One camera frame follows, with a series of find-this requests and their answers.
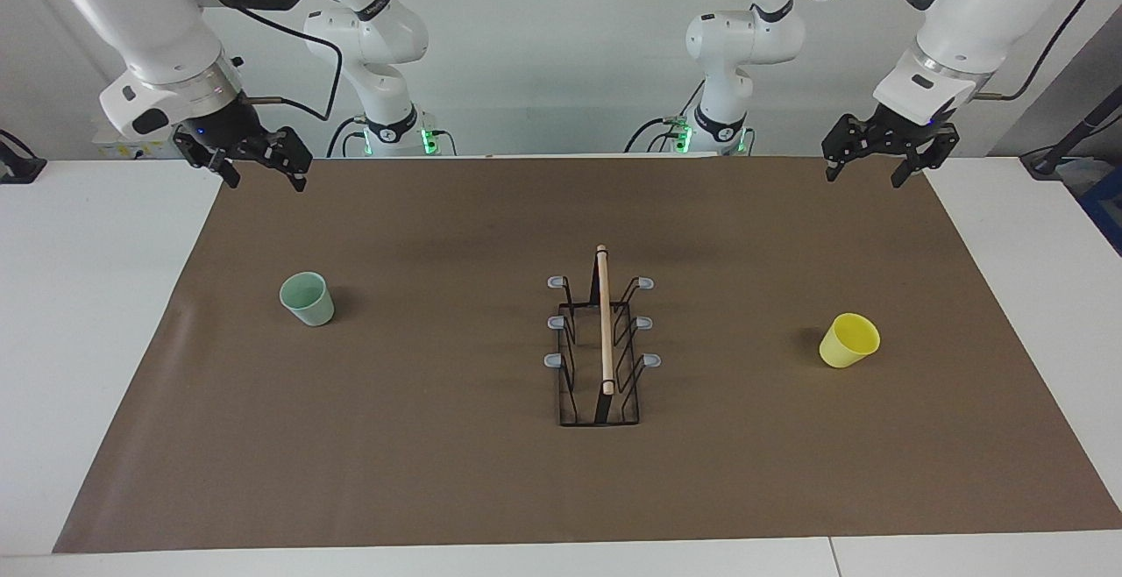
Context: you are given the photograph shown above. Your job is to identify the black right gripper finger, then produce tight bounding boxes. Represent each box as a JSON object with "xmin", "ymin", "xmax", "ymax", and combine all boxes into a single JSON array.
[
  {"xmin": 252, "ymin": 127, "xmax": 315, "ymax": 194},
  {"xmin": 173, "ymin": 130, "xmax": 243, "ymax": 190}
]

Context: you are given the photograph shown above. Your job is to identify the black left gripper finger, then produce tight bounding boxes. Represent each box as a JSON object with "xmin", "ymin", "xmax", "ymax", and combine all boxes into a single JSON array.
[
  {"xmin": 891, "ymin": 125, "xmax": 961, "ymax": 189},
  {"xmin": 821, "ymin": 115, "xmax": 869, "ymax": 183}
]

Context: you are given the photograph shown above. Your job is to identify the pale green plastic cup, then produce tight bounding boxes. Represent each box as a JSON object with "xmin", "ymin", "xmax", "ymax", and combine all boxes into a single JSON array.
[{"xmin": 279, "ymin": 271, "xmax": 336, "ymax": 328}]

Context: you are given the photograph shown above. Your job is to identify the yellow plastic cup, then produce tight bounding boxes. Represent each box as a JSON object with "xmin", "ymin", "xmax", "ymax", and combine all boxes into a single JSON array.
[{"xmin": 819, "ymin": 312, "xmax": 881, "ymax": 369}]

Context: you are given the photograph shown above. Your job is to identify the white power strip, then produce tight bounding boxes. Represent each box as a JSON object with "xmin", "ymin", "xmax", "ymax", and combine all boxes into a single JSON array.
[{"xmin": 92, "ymin": 117, "xmax": 189, "ymax": 160}]

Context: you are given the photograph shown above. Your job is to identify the black angled stand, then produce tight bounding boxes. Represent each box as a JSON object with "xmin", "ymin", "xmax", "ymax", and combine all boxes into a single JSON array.
[{"xmin": 1021, "ymin": 84, "xmax": 1122, "ymax": 179}]

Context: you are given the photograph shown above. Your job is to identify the blue box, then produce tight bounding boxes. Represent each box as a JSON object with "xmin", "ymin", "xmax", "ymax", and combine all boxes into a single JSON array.
[{"xmin": 1076, "ymin": 163, "xmax": 1122, "ymax": 255}]

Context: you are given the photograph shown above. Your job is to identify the small black table clamp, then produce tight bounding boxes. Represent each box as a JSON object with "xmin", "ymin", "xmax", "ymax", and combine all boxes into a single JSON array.
[{"xmin": 0, "ymin": 128, "xmax": 46, "ymax": 185}]

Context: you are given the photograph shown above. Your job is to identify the brown table mat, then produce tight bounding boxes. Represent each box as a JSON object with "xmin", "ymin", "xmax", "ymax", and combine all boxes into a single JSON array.
[{"xmin": 53, "ymin": 156, "xmax": 1122, "ymax": 554}]

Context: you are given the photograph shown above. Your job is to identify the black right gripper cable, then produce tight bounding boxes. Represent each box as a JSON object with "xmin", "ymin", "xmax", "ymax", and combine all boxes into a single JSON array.
[{"xmin": 180, "ymin": 0, "xmax": 344, "ymax": 122}]

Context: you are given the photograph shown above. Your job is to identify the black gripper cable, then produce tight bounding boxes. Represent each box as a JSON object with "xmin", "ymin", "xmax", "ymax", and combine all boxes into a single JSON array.
[
  {"xmin": 973, "ymin": 0, "xmax": 1097, "ymax": 103},
  {"xmin": 180, "ymin": 0, "xmax": 344, "ymax": 122}
]

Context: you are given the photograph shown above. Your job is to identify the black right base cables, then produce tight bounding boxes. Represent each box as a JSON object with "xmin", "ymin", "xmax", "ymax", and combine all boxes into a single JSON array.
[{"xmin": 326, "ymin": 115, "xmax": 457, "ymax": 159}]

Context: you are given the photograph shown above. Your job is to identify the black base cables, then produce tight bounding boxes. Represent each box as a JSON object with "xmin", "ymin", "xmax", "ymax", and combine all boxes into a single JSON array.
[
  {"xmin": 326, "ymin": 115, "xmax": 457, "ymax": 159},
  {"xmin": 624, "ymin": 82, "xmax": 707, "ymax": 155}
]

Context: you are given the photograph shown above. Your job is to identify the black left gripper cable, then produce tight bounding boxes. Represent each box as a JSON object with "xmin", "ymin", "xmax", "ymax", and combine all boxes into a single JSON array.
[{"xmin": 973, "ymin": 0, "xmax": 1097, "ymax": 103}]

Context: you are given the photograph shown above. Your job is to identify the black left base cables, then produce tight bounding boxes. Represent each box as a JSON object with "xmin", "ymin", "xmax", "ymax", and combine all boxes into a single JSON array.
[{"xmin": 624, "ymin": 82, "xmax": 707, "ymax": 155}]

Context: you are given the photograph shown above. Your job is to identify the black wire cup rack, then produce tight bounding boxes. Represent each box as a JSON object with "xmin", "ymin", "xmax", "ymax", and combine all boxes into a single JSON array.
[{"xmin": 543, "ymin": 244, "xmax": 663, "ymax": 427}]

